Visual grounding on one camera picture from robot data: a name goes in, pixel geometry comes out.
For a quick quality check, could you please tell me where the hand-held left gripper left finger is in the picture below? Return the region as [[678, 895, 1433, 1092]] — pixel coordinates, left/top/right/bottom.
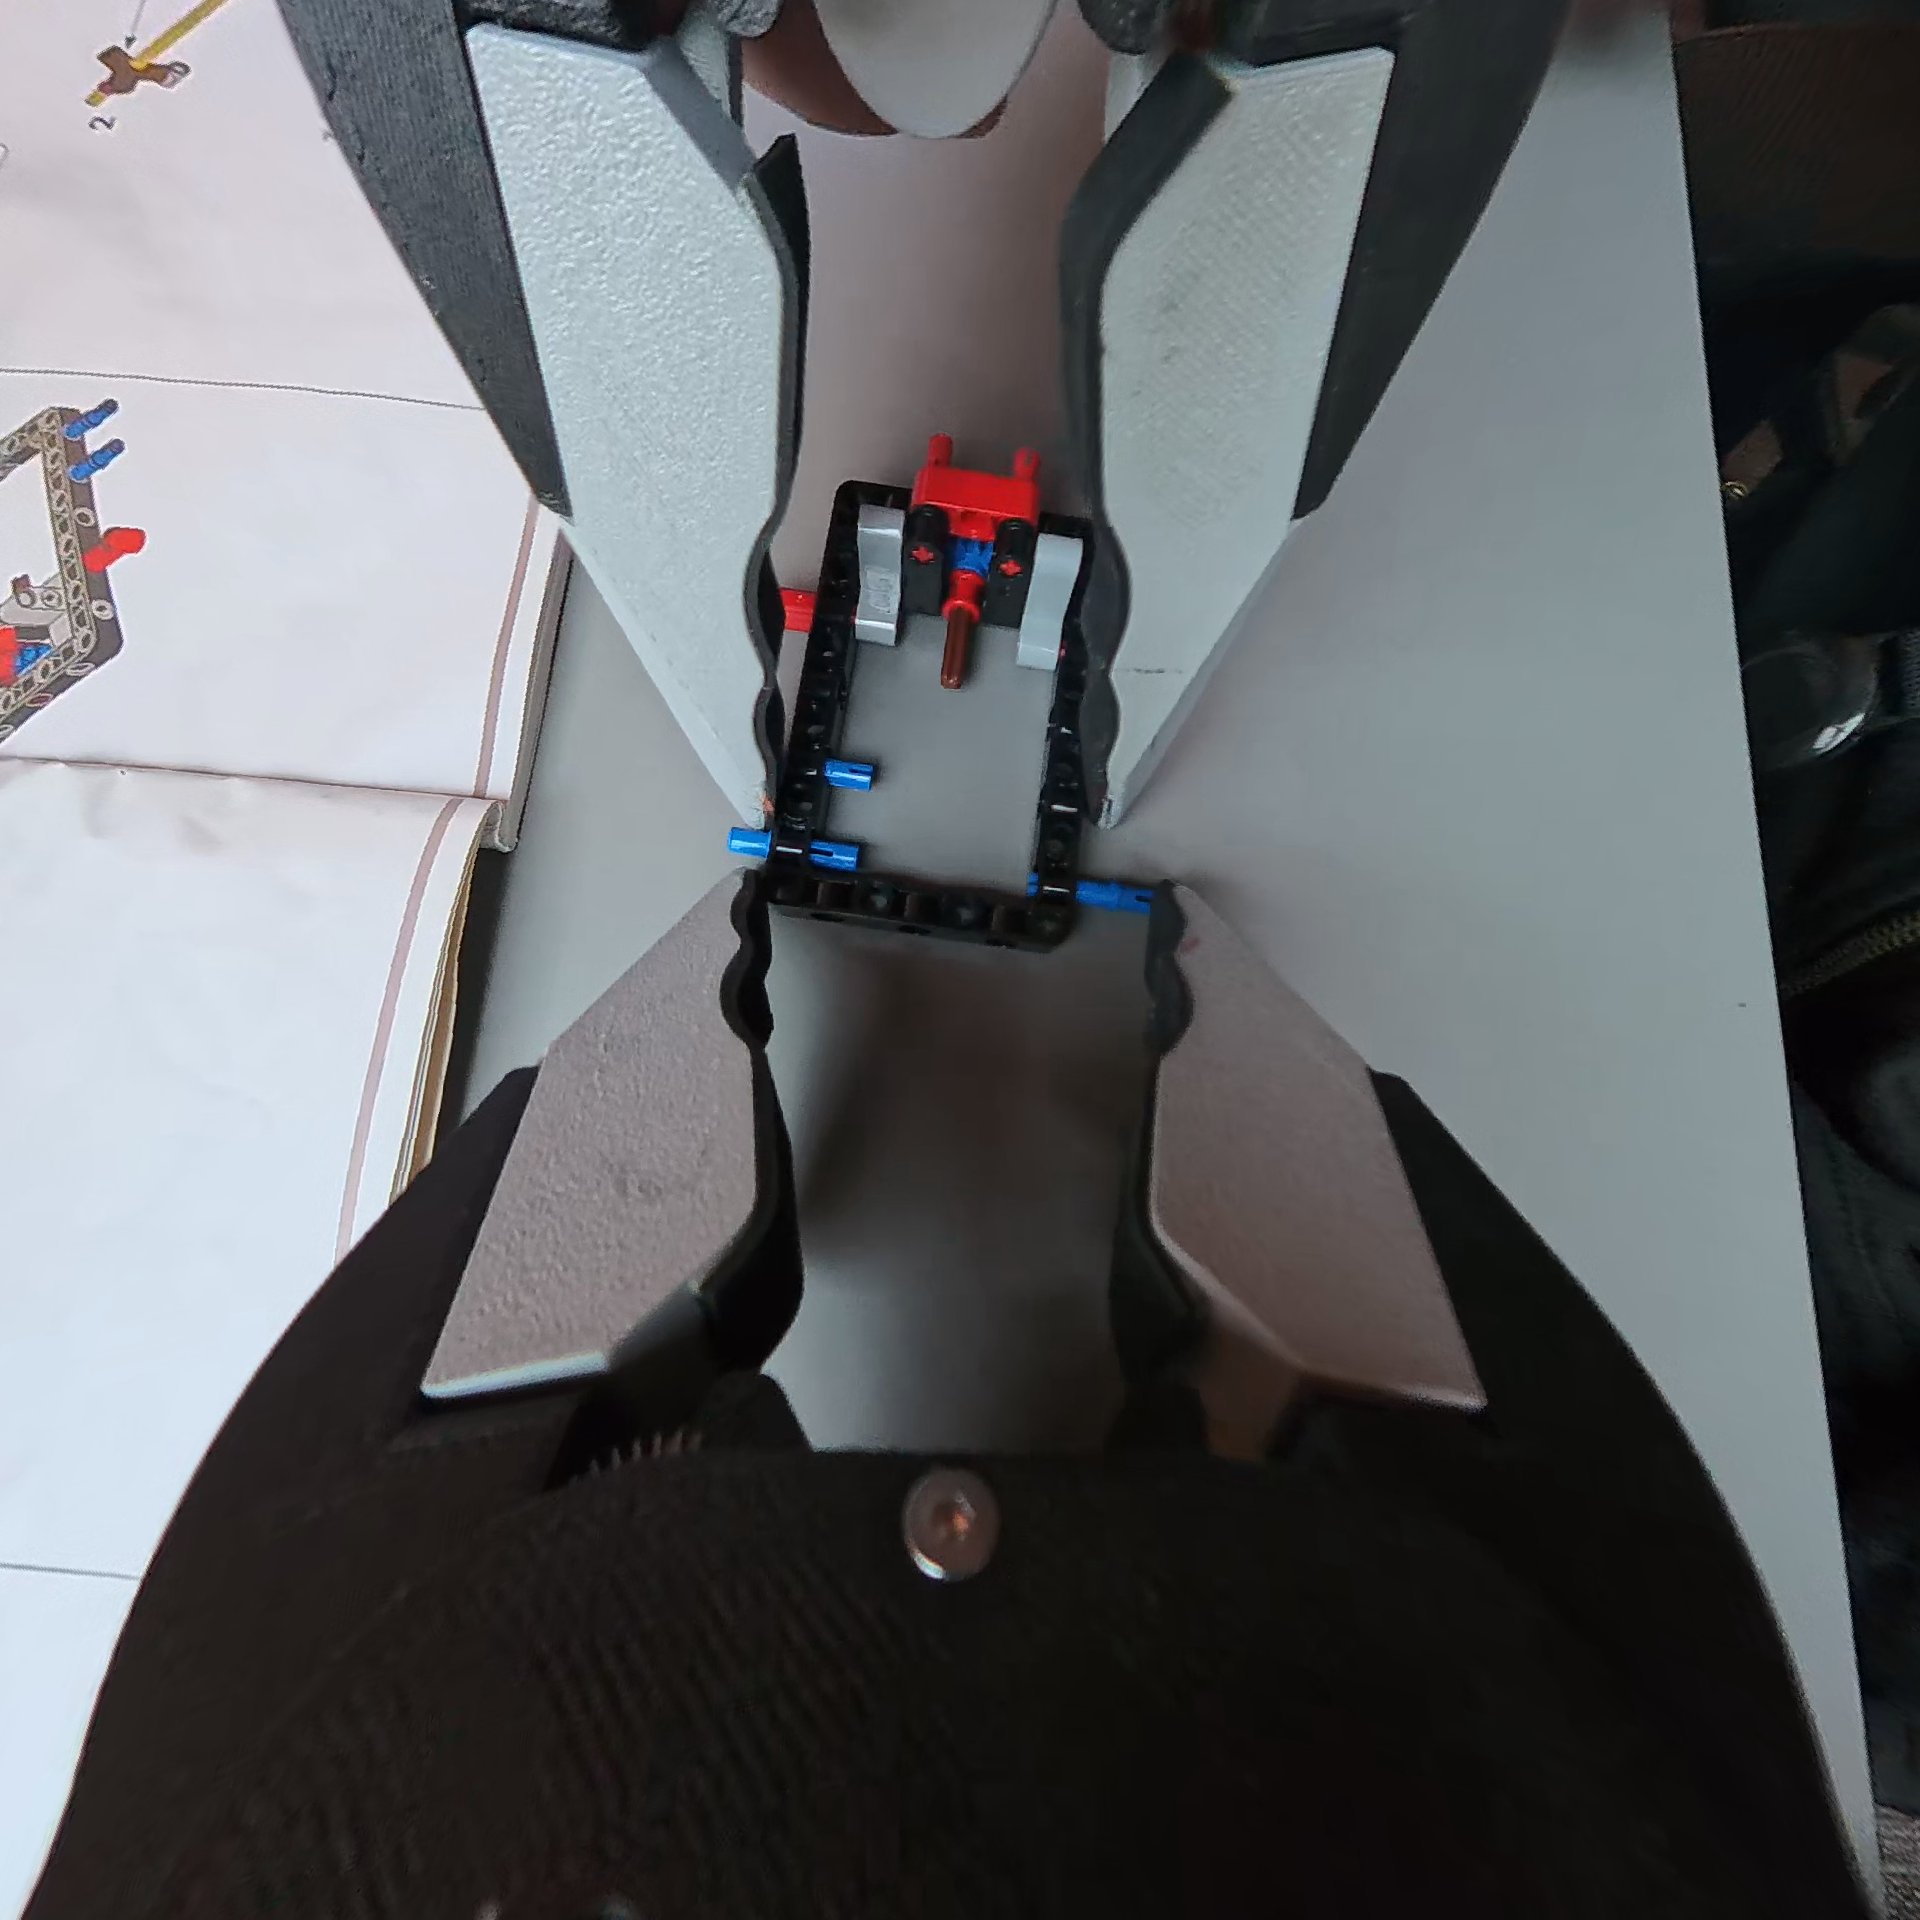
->
[[418, 876, 800, 1400]]

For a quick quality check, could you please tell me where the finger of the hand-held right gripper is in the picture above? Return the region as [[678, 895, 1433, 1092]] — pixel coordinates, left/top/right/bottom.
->
[[1057, 46, 1396, 832], [463, 20, 815, 824]]

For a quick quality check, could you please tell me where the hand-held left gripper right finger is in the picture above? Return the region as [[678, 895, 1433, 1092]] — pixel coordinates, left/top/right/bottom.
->
[[1108, 879, 1488, 1412]]

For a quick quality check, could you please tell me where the black lego frame assembly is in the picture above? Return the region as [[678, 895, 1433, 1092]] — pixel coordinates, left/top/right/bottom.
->
[[736, 435, 1164, 950]]

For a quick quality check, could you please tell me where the person's right hand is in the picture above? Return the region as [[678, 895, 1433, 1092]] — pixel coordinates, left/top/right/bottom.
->
[[740, 30, 906, 143]]

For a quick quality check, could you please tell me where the white instruction booklet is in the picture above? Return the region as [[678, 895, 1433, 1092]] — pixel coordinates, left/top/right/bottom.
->
[[0, 0, 573, 1583]]

